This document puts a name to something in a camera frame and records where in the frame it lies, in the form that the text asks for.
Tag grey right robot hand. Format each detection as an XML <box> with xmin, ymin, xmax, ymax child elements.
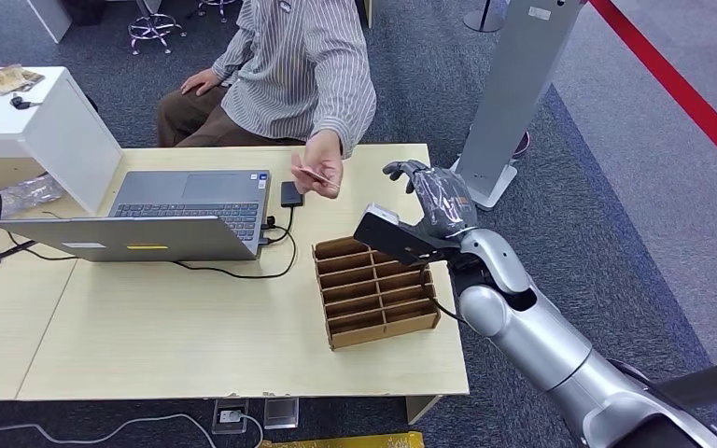
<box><xmin>382</xmin><ymin>159</ymin><xmax>480</xmax><ymax>242</ymax></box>

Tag person's left hand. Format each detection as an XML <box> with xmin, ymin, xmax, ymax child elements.
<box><xmin>289</xmin><ymin>129</ymin><xmax>346</xmax><ymax>201</ymax></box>

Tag person's right hand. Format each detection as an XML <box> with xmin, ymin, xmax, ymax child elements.
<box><xmin>179</xmin><ymin>67</ymin><xmax>224</xmax><ymax>98</ymax></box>

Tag pink card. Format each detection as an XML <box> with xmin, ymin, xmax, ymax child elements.
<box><xmin>291</xmin><ymin>165</ymin><xmax>342</xmax><ymax>190</ymax></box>

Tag person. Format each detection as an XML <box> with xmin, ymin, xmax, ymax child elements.
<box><xmin>156</xmin><ymin>0</ymin><xmax>378</xmax><ymax>201</ymax></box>

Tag black external drive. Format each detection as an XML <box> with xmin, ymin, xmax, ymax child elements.
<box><xmin>279</xmin><ymin>180</ymin><xmax>306</xmax><ymax>210</ymax></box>

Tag chrome stool base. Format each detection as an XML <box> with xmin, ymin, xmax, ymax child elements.
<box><xmin>195</xmin><ymin>0</ymin><xmax>240</xmax><ymax>24</ymax></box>
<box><xmin>127</xmin><ymin>0</ymin><xmax>189</xmax><ymax>56</ymax></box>

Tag brown divided organizer box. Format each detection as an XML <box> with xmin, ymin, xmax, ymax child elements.
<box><xmin>311</xmin><ymin>235</ymin><xmax>443</xmax><ymax>352</ymax></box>

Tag grey standing panel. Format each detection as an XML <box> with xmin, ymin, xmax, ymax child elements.
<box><xmin>450</xmin><ymin>0</ymin><xmax>584</xmax><ymax>212</ymax></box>

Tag white cabinet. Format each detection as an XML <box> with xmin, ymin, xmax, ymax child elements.
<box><xmin>0</xmin><ymin>65</ymin><xmax>124</xmax><ymax>217</ymax></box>

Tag grey laptop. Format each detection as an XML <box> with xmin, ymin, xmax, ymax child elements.
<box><xmin>0</xmin><ymin>169</ymin><xmax>272</xmax><ymax>264</ymax></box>

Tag small black clip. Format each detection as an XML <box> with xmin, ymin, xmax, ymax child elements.
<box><xmin>9</xmin><ymin>92</ymin><xmax>44</xmax><ymax>112</ymax></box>

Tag brown crumpled packet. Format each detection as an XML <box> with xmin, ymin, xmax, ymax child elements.
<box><xmin>0</xmin><ymin>63</ymin><xmax>47</xmax><ymax>97</ymax></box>

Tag clear plastic bag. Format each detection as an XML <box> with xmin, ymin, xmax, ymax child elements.
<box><xmin>0</xmin><ymin>172</ymin><xmax>66</xmax><ymax>220</ymax></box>

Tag open floor box lid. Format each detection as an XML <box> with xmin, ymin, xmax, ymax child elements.
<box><xmin>262</xmin><ymin>397</ymin><xmax>301</xmax><ymax>431</ymax></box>

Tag red floor tape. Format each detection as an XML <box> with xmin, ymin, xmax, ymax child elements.
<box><xmin>587</xmin><ymin>0</ymin><xmax>717</xmax><ymax>188</ymax></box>

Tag floor socket box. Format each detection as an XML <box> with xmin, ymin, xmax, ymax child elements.
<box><xmin>211</xmin><ymin>399</ymin><xmax>251</xmax><ymax>436</ymax></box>

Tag dark grey bar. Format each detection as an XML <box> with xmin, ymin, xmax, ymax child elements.
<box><xmin>654</xmin><ymin>355</ymin><xmax>717</xmax><ymax>411</ymax></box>

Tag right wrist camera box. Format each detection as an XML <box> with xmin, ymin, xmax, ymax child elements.
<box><xmin>352</xmin><ymin>203</ymin><xmax>460</xmax><ymax>268</ymax></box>

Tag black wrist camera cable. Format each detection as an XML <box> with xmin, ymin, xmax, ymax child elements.
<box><xmin>418</xmin><ymin>262</ymin><xmax>470</xmax><ymax>327</ymax></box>

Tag black drive cable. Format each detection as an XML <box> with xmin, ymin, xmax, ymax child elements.
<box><xmin>171</xmin><ymin>206</ymin><xmax>299</xmax><ymax>281</ymax></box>

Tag long white floor cable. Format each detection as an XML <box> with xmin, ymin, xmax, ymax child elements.
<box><xmin>0</xmin><ymin>412</ymin><xmax>219</xmax><ymax>448</ymax></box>

